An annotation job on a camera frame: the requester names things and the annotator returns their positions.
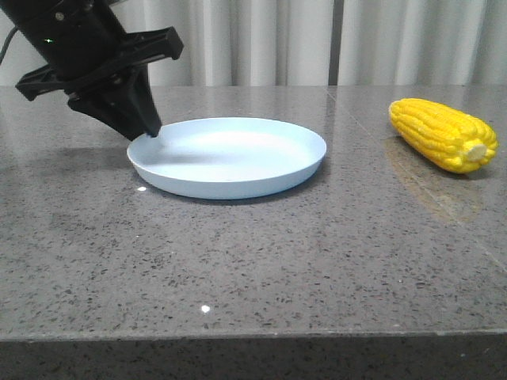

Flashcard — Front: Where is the light blue round plate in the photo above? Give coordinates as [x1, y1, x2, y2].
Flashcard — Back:
[127, 117, 327, 200]

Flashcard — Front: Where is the white pleated curtain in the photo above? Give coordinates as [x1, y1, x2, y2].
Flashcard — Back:
[0, 0, 507, 87]

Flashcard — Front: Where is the yellow corn cob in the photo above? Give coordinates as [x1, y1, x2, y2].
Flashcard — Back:
[389, 98, 499, 174]

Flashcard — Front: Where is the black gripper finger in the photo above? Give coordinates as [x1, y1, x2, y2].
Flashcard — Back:
[116, 65, 162, 138]
[67, 85, 135, 141]

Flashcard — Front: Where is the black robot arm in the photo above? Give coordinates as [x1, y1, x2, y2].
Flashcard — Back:
[1, 0, 184, 140]

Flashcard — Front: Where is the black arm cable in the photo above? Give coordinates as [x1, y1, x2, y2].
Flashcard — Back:
[0, 27, 19, 64]

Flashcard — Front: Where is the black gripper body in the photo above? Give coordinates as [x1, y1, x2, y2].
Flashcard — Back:
[16, 27, 184, 101]

